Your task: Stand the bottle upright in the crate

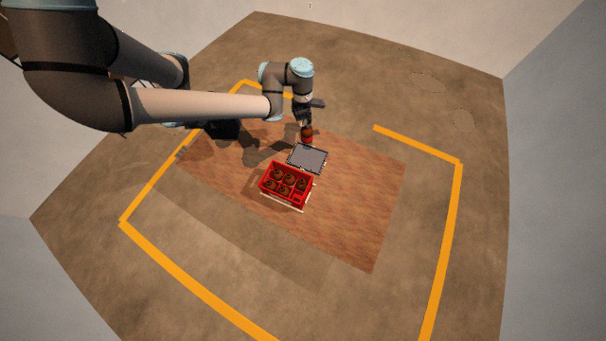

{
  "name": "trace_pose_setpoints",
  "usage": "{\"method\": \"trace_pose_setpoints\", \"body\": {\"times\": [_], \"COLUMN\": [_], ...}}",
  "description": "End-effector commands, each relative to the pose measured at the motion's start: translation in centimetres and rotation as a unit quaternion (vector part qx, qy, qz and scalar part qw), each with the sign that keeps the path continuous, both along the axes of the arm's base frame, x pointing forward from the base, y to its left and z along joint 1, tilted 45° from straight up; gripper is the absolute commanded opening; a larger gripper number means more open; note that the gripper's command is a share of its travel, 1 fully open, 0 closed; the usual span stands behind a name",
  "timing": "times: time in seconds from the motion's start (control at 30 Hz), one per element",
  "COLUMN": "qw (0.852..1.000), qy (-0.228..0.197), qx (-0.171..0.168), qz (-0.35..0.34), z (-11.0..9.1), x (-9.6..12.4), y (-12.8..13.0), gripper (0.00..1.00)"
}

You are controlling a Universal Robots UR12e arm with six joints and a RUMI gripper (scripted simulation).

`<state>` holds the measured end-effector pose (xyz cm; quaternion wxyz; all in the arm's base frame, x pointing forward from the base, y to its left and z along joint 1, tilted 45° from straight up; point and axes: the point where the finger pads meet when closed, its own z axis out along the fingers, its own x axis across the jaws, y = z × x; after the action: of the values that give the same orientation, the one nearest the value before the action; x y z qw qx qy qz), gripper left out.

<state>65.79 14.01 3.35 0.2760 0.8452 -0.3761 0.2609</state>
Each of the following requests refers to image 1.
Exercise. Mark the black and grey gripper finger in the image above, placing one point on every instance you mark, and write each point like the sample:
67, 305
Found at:
307, 121

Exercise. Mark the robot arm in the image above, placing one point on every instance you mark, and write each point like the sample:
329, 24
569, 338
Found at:
66, 51

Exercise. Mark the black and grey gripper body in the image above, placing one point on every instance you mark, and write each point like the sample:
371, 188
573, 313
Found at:
301, 110

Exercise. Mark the dark red open crate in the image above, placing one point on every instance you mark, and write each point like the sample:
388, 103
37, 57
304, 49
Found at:
296, 196

